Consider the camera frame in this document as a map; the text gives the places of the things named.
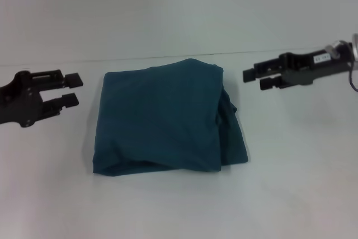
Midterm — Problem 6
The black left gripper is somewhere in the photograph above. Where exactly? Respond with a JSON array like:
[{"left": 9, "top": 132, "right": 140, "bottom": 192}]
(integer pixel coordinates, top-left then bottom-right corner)
[{"left": 0, "top": 68, "right": 84, "bottom": 129}]

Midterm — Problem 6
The right arm connector cable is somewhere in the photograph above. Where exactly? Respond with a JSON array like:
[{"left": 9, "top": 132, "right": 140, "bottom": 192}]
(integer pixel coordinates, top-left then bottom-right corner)
[{"left": 346, "top": 62, "right": 358, "bottom": 93}]

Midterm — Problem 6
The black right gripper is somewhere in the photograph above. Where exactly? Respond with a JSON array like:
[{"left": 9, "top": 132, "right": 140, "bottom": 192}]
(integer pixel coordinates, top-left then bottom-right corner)
[{"left": 242, "top": 41, "right": 354, "bottom": 92}]

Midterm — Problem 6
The teal blue t-shirt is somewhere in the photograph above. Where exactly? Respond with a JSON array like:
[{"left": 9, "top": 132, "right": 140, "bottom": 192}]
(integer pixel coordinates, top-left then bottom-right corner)
[{"left": 92, "top": 58, "right": 251, "bottom": 177}]

